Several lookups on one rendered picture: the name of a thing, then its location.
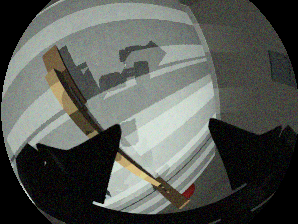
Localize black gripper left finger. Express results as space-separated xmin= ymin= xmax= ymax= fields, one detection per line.
xmin=36 ymin=124 xmax=121 ymax=204

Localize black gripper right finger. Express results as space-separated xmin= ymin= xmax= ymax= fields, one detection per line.
xmin=208 ymin=119 xmax=282 ymax=190

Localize long wooden rail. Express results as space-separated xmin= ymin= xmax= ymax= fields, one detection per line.
xmin=45 ymin=68 xmax=160 ymax=186

